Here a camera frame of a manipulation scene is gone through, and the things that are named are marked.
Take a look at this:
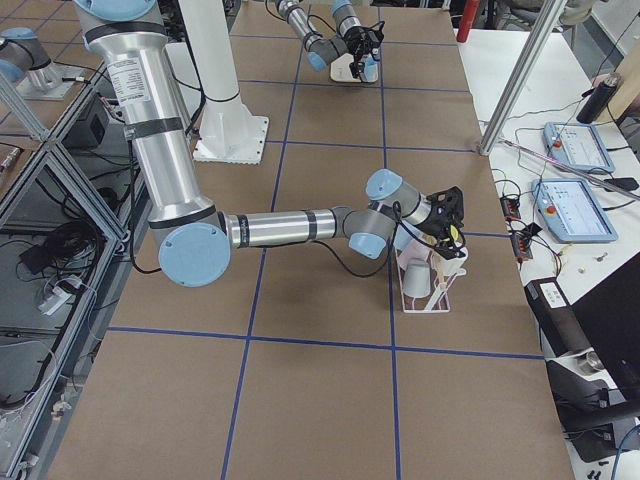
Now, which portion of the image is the cream plastic tray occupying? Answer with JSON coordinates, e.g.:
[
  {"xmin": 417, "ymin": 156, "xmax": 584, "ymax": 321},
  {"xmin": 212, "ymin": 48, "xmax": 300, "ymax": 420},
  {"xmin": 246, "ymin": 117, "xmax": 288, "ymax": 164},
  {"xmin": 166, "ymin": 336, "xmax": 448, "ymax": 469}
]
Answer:
[{"xmin": 328, "ymin": 55, "xmax": 380, "ymax": 84}]

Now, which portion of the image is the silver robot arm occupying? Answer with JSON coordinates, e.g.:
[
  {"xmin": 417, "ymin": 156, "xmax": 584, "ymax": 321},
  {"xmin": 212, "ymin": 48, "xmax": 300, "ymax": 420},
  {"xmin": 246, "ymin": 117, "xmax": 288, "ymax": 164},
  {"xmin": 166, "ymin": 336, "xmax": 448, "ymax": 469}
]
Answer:
[
  {"xmin": 274, "ymin": 0, "xmax": 385, "ymax": 83},
  {"xmin": 75, "ymin": 1, "xmax": 467, "ymax": 287}
]

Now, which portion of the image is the blue cup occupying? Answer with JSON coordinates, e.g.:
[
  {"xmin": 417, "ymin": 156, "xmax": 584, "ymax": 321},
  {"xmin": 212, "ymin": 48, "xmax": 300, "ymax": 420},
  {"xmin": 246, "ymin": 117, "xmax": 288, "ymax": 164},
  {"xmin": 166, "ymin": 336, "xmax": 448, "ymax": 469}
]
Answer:
[{"xmin": 360, "ymin": 55, "xmax": 378, "ymax": 83}]

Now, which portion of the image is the metal grabber stick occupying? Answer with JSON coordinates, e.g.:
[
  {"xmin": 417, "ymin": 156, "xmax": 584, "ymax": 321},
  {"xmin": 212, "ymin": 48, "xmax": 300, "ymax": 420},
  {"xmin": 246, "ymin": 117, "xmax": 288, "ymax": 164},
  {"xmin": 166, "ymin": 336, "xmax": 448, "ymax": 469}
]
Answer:
[{"xmin": 502, "ymin": 138, "xmax": 640, "ymax": 194}]

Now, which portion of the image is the aluminium frame post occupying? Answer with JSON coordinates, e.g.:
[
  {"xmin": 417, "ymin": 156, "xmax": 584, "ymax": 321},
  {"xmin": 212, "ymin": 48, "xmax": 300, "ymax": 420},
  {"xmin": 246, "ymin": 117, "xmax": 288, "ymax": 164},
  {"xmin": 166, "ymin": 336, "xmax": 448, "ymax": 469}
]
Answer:
[{"xmin": 478, "ymin": 0, "xmax": 566, "ymax": 156}]

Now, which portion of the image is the wooden rack dowel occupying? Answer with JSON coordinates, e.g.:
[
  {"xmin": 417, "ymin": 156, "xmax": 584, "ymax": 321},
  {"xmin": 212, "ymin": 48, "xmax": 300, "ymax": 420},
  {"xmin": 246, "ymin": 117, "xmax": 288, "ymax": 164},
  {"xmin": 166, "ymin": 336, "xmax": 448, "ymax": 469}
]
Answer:
[{"xmin": 431, "ymin": 253, "xmax": 448, "ymax": 287}]

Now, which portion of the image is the grey cup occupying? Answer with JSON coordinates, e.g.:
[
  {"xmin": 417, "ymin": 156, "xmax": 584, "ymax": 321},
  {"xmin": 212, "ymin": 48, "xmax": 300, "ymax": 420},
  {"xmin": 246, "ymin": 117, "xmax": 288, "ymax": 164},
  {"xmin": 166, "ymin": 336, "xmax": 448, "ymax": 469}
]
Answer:
[{"xmin": 403, "ymin": 259, "xmax": 431, "ymax": 298}]

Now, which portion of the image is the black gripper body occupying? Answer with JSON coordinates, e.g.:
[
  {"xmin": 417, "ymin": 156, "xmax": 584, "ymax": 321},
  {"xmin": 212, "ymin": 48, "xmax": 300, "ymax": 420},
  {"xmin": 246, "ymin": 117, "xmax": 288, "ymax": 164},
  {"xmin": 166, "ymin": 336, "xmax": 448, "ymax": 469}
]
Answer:
[
  {"xmin": 422, "ymin": 186, "xmax": 464, "ymax": 239},
  {"xmin": 344, "ymin": 21, "xmax": 385, "ymax": 58}
]

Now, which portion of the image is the black water bottle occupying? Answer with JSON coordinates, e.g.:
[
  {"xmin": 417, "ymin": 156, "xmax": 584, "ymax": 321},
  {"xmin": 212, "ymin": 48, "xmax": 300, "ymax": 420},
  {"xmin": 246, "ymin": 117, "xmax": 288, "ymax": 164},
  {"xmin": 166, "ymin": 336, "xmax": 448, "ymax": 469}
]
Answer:
[{"xmin": 576, "ymin": 72, "xmax": 622, "ymax": 124}]

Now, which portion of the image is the near teach pendant tablet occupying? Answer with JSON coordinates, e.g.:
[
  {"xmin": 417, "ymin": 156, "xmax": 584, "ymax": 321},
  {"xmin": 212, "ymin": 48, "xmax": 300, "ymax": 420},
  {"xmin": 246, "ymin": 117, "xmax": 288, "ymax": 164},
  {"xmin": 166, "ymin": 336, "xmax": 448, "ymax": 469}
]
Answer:
[{"xmin": 531, "ymin": 178, "xmax": 618, "ymax": 244}]

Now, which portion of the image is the red fire extinguisher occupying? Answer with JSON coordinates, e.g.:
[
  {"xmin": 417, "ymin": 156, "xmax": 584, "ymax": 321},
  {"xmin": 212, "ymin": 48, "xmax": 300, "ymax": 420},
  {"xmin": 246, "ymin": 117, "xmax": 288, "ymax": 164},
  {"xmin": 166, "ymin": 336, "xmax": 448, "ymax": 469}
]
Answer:
[{"xmin": 456, "ymin": 0, "xmax": 480, "ymax": 43}]

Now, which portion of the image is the far teach pendant tablet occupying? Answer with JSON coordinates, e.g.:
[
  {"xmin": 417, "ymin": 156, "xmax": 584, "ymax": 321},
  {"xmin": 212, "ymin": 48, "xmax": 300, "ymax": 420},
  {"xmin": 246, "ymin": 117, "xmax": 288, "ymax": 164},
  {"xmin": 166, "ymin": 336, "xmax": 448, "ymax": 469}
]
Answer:
[{"xmin": 543, "ymin": 122, "xmax": 615, "ymax": 173}]

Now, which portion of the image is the black label box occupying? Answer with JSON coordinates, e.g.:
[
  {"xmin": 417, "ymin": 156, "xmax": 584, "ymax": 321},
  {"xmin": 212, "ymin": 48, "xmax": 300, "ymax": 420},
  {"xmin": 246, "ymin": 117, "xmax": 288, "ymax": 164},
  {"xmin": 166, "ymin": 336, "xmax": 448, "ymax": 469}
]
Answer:
[{"xmin": 524, "ymin": 277, "xmax": 591, "ymax": 356}]

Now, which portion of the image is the white wire cup rack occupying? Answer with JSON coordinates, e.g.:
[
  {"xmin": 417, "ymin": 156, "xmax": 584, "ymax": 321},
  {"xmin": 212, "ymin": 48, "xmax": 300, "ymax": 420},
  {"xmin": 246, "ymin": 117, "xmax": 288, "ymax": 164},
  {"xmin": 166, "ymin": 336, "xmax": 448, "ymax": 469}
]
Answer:
[{"xmin": 394, "ymin": 242, "xmax": 467, "ymax": 314}]

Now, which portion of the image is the teach pendant tablet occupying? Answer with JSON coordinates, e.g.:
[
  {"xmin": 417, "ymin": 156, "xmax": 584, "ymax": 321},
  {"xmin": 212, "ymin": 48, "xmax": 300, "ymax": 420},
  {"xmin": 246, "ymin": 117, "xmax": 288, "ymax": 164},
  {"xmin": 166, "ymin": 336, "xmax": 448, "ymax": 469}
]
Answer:
[
  {"xmin": 543, "ymin": 122, "xmax": 615, "ymax": 173},
  {"xmin": 531, "ymin": 178, "xmax": 618, "ymax": 244}
]

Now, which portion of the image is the pink cup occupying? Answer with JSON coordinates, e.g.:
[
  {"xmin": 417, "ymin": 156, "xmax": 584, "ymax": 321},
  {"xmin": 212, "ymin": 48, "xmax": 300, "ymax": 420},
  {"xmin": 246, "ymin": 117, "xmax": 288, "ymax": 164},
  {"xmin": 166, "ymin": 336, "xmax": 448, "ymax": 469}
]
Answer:
[{"xmin": 396, "ymin": 239, "xmax": 431, "ymax": 269}]

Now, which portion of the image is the black monitor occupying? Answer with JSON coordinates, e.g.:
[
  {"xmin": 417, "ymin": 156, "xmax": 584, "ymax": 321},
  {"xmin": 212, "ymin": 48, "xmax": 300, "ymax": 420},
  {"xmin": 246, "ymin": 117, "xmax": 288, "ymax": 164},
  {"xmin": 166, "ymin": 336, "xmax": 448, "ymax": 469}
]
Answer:
[{"xmin": 573, "ymin": 256, "xmax": 640, "ymax": 399}]

